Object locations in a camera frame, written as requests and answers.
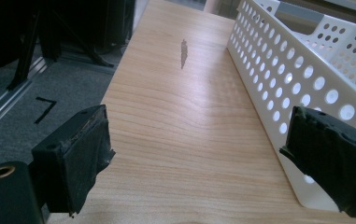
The white perforated plastic basket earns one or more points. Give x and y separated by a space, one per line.
294 71

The black tape floor mark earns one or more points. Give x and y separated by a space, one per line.
45 109

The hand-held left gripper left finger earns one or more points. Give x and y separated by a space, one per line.
73 155

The metal floor rail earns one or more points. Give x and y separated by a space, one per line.
4 99

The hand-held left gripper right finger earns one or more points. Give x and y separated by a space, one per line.
334 161

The black tripod stand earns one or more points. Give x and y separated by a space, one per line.
41 37

